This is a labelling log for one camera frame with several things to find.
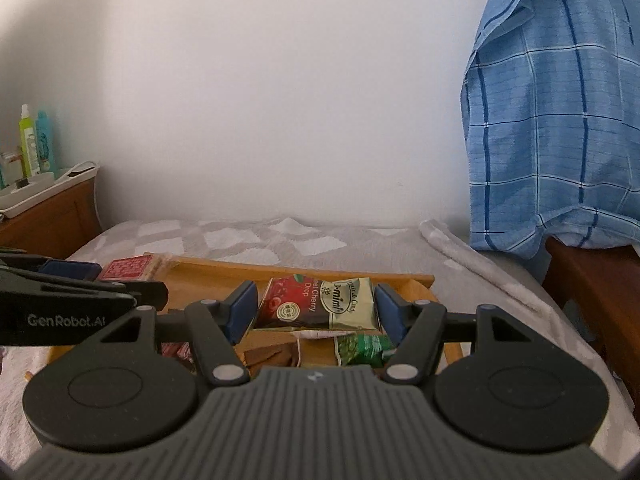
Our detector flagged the grey white checkered blanket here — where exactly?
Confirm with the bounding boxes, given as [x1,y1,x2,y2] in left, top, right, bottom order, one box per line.
[1,218,639,479]

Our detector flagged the brown red chocolate bar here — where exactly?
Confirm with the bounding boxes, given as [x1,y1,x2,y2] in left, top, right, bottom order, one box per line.
[160,342,196,374]

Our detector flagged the teal bottle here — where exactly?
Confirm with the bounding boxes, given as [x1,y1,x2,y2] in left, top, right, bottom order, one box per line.
[36,110,56,172]

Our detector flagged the wooden serving tray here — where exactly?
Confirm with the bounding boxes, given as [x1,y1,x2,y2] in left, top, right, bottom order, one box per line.
[48,251,463,376]

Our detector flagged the wooden sideboard cabinet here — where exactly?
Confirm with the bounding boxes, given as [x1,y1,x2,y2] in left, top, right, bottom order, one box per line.
[0,178,103,259]

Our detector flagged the green lotion bottle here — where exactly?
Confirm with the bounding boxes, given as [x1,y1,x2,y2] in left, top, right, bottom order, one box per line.
[20,104,40,177]

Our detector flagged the red cherry drop packet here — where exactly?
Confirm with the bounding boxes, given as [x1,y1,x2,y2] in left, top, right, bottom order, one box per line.
[254,274,378,330]

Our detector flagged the red label peanut cake pack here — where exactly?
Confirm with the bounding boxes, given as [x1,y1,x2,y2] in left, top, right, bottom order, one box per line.
[98,252,171,282]

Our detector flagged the blue plaid shirt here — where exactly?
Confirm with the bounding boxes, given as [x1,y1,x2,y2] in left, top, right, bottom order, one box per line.
[460,0,639,278]

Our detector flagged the green pea snack packet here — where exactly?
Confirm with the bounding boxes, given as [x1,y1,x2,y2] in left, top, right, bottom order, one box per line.
[334,334,396,368]

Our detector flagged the dark wooden chair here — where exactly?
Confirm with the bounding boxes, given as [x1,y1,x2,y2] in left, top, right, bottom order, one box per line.
[541,237,640,386]

